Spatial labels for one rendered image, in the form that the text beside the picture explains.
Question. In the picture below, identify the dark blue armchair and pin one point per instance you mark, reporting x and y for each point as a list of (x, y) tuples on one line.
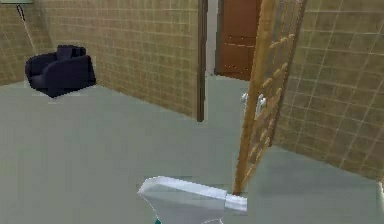
[(60, 74)]

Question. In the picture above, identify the dark brown door frame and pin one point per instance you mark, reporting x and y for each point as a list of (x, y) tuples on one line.
[(201, 60)]

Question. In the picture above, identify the light wooden room door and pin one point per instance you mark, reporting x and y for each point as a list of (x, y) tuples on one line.
[(266, 83)]

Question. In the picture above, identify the reddish brown wooden door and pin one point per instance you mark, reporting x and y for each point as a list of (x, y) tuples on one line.
[(238, 40)]

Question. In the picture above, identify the pale wall fixture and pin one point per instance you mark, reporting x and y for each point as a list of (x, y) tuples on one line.
[(16, 1)]

